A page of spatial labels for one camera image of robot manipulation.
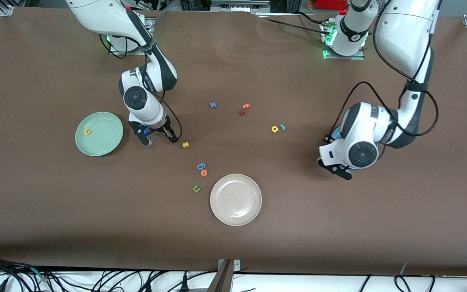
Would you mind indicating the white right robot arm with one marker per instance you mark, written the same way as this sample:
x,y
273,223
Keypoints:
x,y
108,16

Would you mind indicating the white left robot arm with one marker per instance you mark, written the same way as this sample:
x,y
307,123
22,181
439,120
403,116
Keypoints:
x,y
403,36

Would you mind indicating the blue plate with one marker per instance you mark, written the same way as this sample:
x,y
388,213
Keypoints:
x,y
337,132

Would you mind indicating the blue foam digit six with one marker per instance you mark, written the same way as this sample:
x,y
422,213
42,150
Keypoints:
x,y
198,166

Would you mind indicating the green plate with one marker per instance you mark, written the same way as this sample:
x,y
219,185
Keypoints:
x,y
103,140

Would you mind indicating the beige plate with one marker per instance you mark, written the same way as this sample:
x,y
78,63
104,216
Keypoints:
x,y
235,199

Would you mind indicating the brown table cover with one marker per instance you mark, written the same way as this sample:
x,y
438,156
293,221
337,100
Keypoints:
x,y
233,243

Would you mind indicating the white tape scrap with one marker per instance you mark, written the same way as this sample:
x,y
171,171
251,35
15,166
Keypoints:
x,y
403,268

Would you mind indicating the red box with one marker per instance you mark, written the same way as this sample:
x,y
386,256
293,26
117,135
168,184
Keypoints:
x,y
330,4

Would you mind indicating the grey power strip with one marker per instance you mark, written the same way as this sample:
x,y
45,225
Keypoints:
x,y
237,6

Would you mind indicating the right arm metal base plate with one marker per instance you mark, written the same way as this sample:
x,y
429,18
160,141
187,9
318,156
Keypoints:
x,y
132,52

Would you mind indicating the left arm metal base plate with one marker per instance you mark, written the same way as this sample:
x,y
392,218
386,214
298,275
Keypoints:
x,y
343,57

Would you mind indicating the metal bracket plate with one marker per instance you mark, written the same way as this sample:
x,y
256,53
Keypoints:
x,y
236,265

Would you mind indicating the grey metal post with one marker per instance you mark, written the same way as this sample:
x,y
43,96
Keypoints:
x,y
223,280

